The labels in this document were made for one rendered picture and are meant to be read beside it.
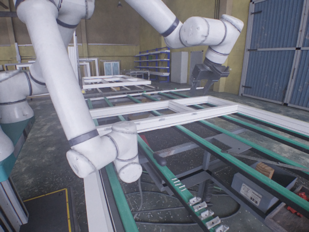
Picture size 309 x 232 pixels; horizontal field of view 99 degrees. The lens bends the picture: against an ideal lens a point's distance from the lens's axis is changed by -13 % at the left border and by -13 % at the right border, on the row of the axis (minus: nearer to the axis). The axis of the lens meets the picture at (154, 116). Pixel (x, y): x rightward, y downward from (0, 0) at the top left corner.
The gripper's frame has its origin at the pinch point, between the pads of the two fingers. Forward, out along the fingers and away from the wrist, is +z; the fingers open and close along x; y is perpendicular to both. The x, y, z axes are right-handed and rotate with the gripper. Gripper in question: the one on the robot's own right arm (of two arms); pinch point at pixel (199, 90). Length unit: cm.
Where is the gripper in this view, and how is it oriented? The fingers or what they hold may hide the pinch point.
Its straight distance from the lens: 77.2
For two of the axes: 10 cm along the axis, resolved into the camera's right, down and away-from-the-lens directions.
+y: -2.9, -7.6, 5.9
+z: -1.8, 6.4, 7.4
